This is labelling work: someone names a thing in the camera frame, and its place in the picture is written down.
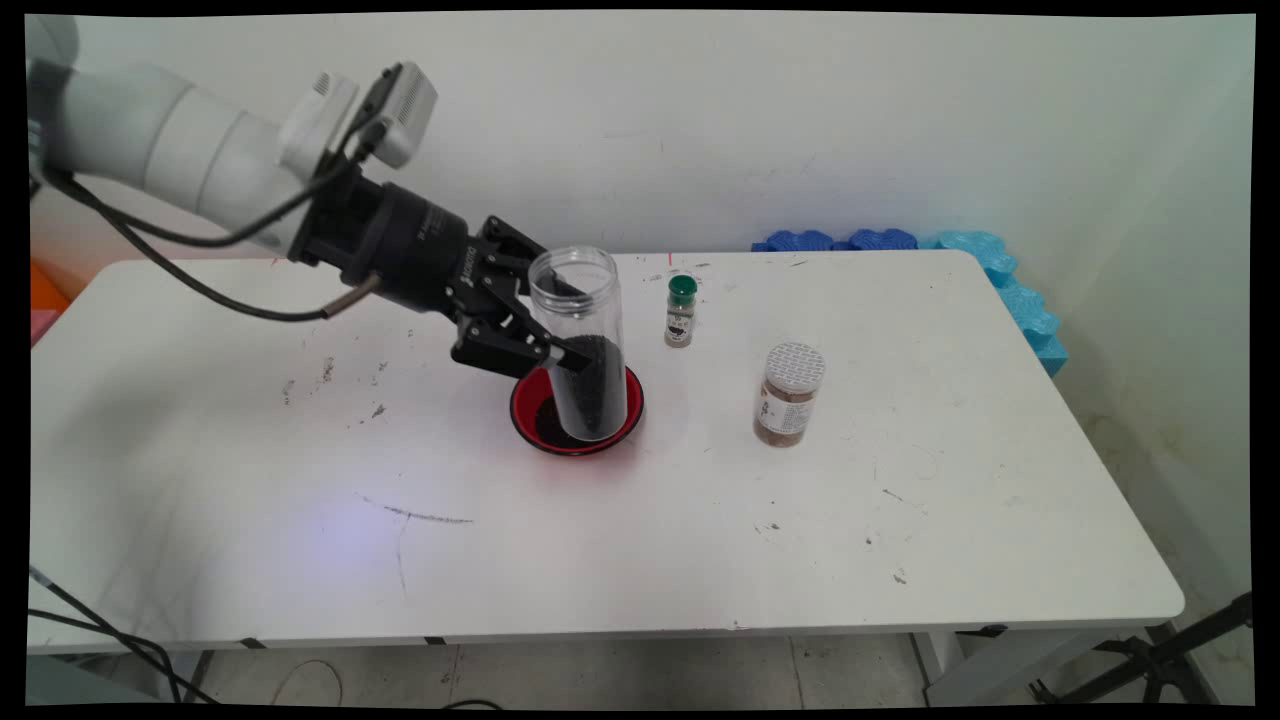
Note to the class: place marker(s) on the black tripod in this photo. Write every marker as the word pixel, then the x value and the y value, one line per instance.
pixel 1160 655

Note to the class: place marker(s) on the white-lidded jar brown contents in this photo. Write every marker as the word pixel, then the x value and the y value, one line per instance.
pixel 788 400

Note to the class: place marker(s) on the red bowl with black grains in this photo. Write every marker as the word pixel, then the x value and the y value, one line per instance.
pixel 524 405

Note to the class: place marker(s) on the clear jar with black grains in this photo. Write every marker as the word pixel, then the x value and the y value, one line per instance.
pixel 600 400

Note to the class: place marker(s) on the orange block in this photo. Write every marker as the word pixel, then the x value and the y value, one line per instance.
pixel 45 285

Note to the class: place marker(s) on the small green-capped spice bottle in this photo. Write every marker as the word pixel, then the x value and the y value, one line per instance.
pixel 680 320

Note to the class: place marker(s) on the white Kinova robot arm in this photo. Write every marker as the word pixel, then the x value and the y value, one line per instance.
pixel 150 130

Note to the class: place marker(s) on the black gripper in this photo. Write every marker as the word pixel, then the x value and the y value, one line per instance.
pixel 420 250

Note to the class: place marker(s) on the grey table leg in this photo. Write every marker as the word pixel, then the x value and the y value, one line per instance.
pixel 198 675

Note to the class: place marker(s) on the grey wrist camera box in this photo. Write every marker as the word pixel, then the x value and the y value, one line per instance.
pixel 405 105

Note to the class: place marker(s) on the pink block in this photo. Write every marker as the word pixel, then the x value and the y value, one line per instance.
pixel 42 325

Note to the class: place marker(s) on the light blue foam mat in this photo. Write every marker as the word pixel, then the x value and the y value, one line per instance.
pixel 1030 315

